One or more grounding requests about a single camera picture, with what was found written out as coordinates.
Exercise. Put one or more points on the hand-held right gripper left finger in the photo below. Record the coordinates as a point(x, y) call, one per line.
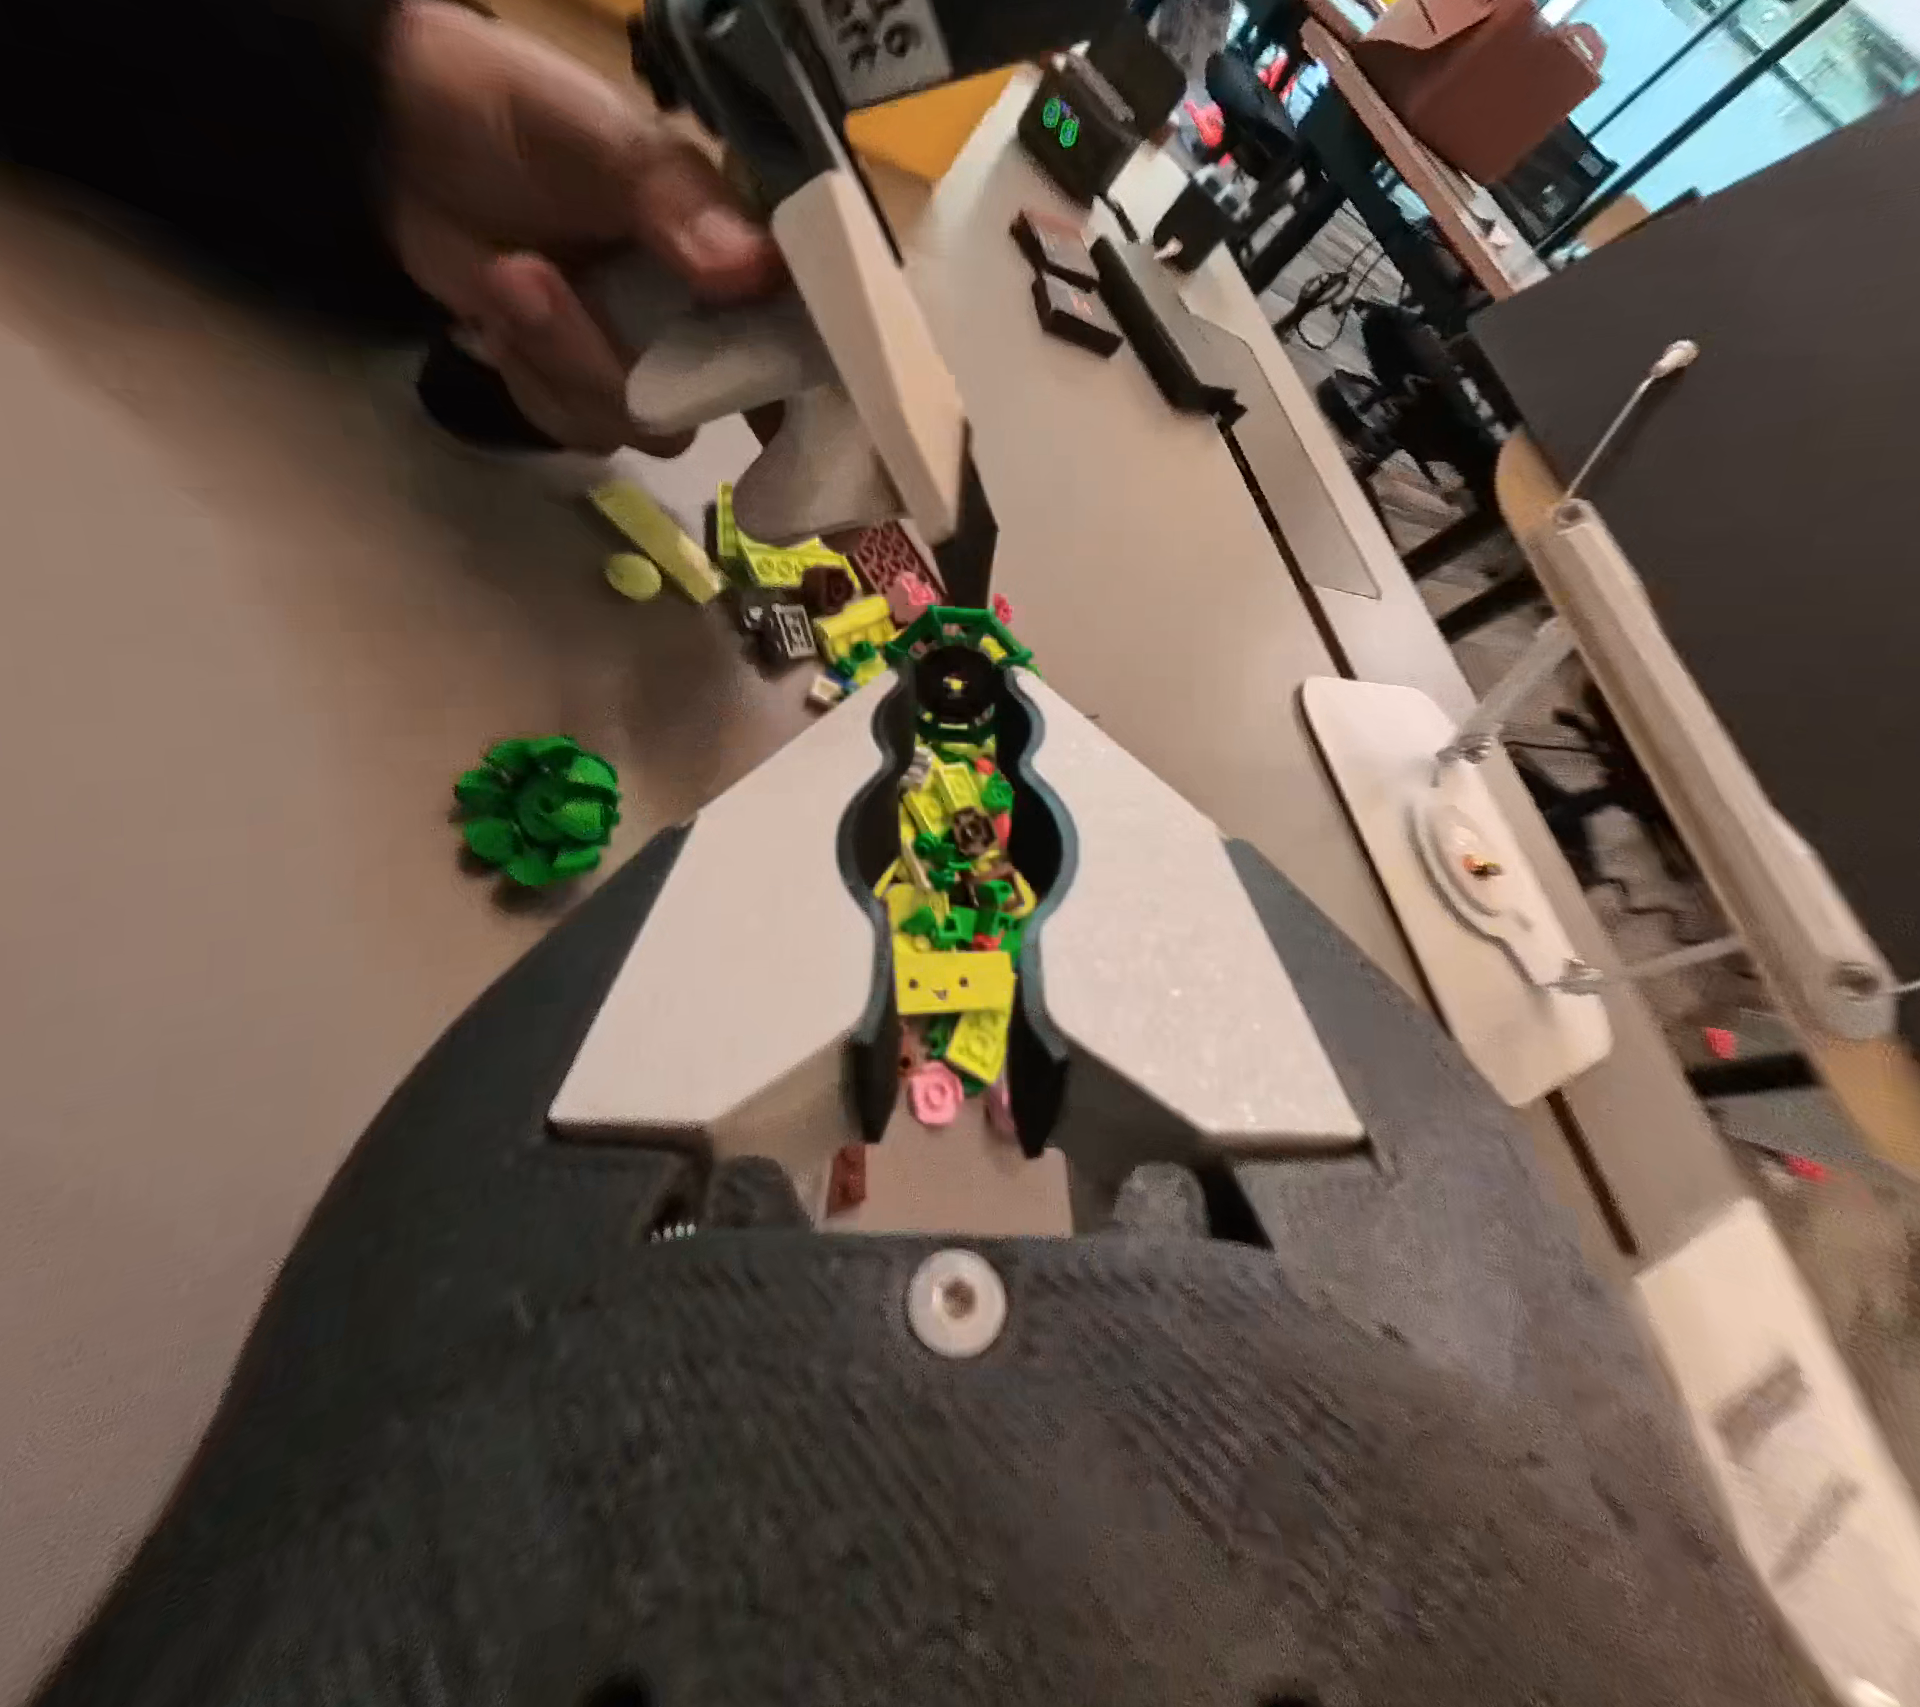
point(720, 971)

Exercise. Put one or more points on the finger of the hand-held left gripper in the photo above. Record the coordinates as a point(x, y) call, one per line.
point(879, 356)

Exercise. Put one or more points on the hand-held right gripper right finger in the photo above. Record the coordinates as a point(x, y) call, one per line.
point(1185, 987)

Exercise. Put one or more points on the pile of colourful toy bricks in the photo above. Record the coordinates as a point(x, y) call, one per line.
point(952, 971)

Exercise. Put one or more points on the green leafy toy assembly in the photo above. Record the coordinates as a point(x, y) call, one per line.
point(536, 810)

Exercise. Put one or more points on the black green round toy piece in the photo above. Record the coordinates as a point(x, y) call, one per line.
point(957, 688)

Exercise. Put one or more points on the person's left hand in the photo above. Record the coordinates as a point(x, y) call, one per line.
point(525, 176)

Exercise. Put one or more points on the black flat battery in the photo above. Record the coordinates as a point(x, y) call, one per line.
point(1058, 248)
point(1077, 314)

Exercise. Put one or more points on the black charging case green lights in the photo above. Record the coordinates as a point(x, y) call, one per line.
point(1072, 146)

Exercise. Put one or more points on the white stand base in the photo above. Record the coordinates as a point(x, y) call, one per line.
point(1395, 808)

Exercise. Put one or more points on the black power brick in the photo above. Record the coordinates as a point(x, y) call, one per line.
point(1162, 326)

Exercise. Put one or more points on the brown cardboard box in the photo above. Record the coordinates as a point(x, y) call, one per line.
point(1484, 56)

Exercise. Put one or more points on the white printed sheet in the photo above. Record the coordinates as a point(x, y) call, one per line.
point(1784, 1437)

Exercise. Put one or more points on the black monitor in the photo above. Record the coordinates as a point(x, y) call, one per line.
point(1771, 416)

